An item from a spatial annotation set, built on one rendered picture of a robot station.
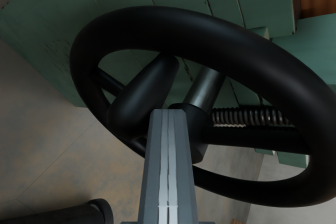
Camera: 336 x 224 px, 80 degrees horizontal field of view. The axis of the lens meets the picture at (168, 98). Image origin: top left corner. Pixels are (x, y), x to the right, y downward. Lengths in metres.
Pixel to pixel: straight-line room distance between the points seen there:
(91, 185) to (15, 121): 0.48
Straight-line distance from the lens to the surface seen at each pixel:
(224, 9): 0.32
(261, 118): 0.27
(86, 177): 1.16
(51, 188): 1.09
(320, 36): 0.31
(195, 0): 0.33
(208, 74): 0.26
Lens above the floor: 0.94
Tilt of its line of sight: 39 degrees down
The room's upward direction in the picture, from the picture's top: 92 degrees clockwise
